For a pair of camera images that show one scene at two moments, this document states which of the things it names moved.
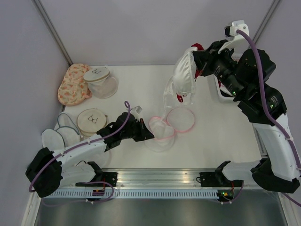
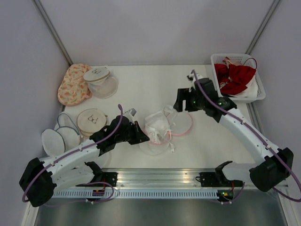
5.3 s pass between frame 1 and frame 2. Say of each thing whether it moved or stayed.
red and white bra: moved
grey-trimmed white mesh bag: stayed
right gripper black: moved
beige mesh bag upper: stayed
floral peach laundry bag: stayed
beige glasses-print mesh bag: stayed
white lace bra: moved
